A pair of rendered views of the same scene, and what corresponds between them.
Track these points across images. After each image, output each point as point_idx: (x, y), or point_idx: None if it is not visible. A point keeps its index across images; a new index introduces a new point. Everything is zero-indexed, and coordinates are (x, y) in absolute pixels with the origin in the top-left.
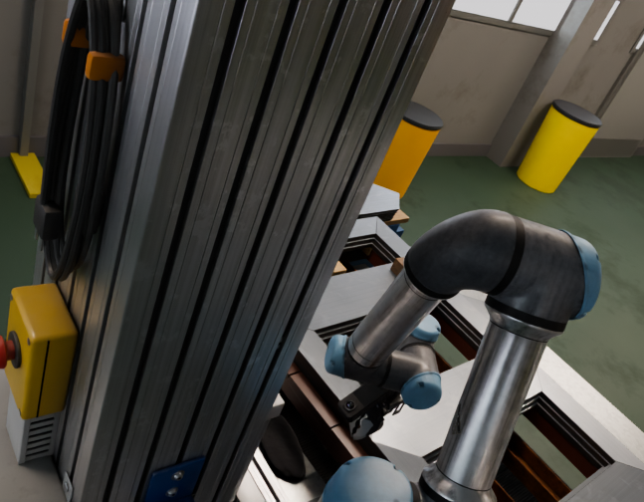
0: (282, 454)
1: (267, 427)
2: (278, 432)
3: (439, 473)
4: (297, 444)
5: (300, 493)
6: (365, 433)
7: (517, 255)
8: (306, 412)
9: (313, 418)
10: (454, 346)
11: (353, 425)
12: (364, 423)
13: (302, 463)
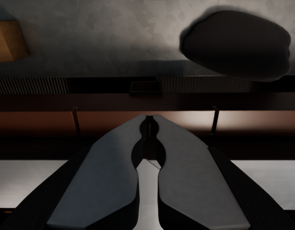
0: (228, 34)
1: (279, 41)
2: (261, 52)
3: None
4: (227, 70)
5: (166, 32)
6: (90, 151)
7: None
8: (267, 97)
9: (251, 100)
10: None
11: (163, 134)
12: (114, 181)
13: (199, 56)
